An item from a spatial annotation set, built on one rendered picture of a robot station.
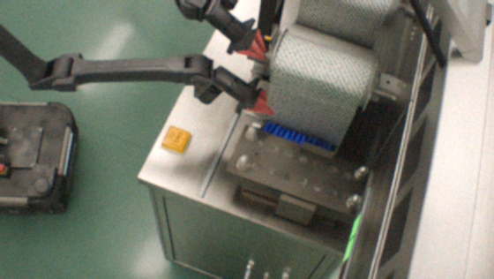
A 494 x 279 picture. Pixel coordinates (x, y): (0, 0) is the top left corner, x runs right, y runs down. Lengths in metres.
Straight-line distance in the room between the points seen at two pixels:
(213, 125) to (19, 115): 1.23
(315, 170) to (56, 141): 1.38
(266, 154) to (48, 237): 1.38
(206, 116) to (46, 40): 1.73
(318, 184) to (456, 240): 0.73
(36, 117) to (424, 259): 2.11
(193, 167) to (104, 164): 1.12
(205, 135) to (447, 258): 1.04
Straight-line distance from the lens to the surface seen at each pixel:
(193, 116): 1.65
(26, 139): 2.48
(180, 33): 3.07
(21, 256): 2.53
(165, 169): 1.55
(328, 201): 1.41
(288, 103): 1.40
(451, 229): 0.75
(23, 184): 2.39
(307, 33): 1.44
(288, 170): 1.42
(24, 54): 1.43
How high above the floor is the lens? 2.29
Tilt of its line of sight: 59 degrees down
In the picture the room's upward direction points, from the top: 9 degrees clockwise
